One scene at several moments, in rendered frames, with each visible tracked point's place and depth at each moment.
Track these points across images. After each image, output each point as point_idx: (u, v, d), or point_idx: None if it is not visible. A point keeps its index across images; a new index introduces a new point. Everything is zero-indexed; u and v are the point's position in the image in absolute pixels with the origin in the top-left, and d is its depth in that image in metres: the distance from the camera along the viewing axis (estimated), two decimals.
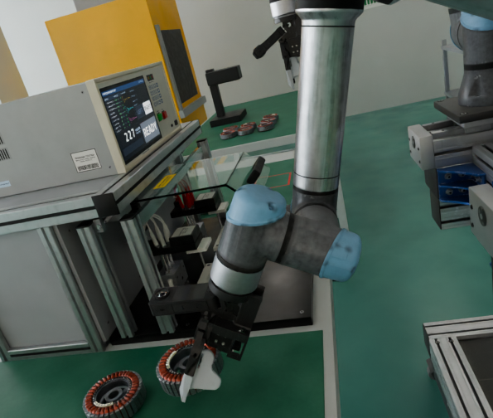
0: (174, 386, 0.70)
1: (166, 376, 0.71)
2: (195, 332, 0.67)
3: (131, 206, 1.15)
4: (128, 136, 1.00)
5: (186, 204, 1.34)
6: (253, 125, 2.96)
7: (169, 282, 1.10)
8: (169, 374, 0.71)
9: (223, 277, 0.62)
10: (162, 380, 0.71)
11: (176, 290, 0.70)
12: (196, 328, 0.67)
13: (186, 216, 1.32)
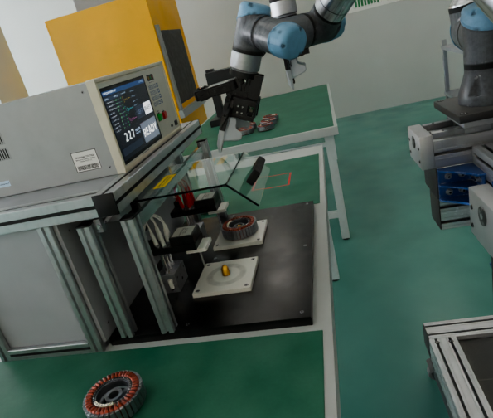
0: (232, 233, 1.29)
1: (228, 229, 1.30)
2: (224, 105, 1.10)
3: (131, 206, 1.15)
4: (128, 136, 1.00)
5: (186, 204, 1.34)
6: (253, 125, 2.96)
7: (169, 282, 1.10)
8: (229, 228, 1.30)
9: (237, 60, 1.04)
10: (225, 230, 1.30)
11: (210, 85, 1.12)
12: (224, 102, 1.10)
13: (186, 216, 1.32)
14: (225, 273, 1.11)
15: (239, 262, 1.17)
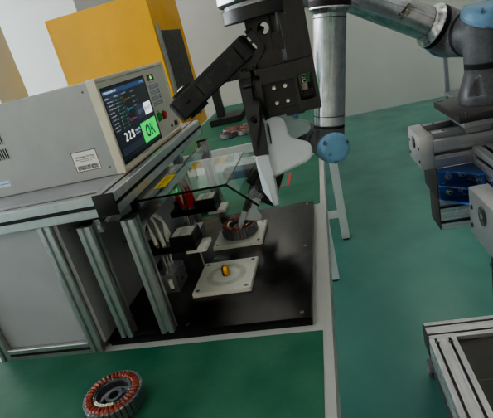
0: (232, 233, 1.29)
1: (228, 229, 1.30)
2: (243, 99, 0.46)
3: (131, 206, 1.15)
4: (128, 136, 1.00)
5: (186, 204, 1.34)
6: None
7: (169, 282, 1.10)
8: (229, 228, 1.30)
9: None
10: (225, 230, 1.30)
11: None
12: (241, 94, 0.46)
13: (186, 216, 1.32)
14: (225, 273, 1.11)
15: (239, 262, 1.17)
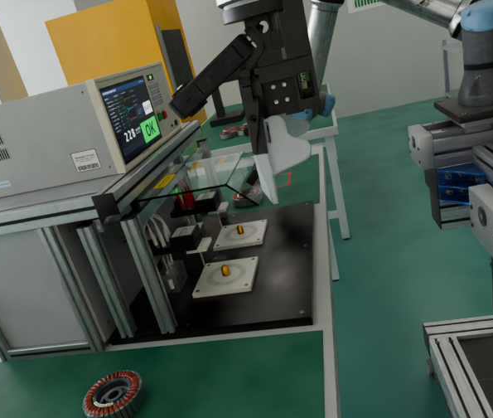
0: (243, 201, 1.62)
1: (239, 198, 1.63)
2: (243, 99, 0.46)
3: (131, 206, 1.15)
4: (128, 136, 1.00)
5: (186, 204, 1.34)
6: None
7: (169, 282, 1.10)
8: (239, 197, 1.63)
9: None
10: (237, 199, 1.63)
11: None
12: (240, 92, 0.46)
13: (186, 216, 1.32)
14: (225, 273, 1.11)
15: (239, 262, 1.17)
